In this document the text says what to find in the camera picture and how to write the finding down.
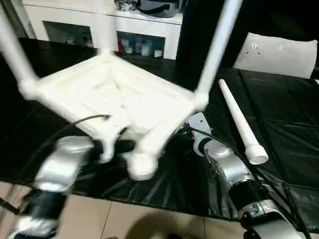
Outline white flat panel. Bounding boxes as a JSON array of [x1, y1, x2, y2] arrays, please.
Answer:
[[232, 32, 319, 80]]

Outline black folding stand leg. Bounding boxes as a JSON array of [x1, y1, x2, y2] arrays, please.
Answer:
[[0, 197, 20, 215]]

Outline white glass-door cabinet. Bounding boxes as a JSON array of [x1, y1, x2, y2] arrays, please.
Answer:
[[21, 0, 185, 60]]

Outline grey bag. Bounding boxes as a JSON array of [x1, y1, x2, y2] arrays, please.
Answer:
[[137, 0, 186, 18]]

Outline clear small items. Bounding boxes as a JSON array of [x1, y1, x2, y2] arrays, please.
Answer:
[[114, 0, 140, 12]]

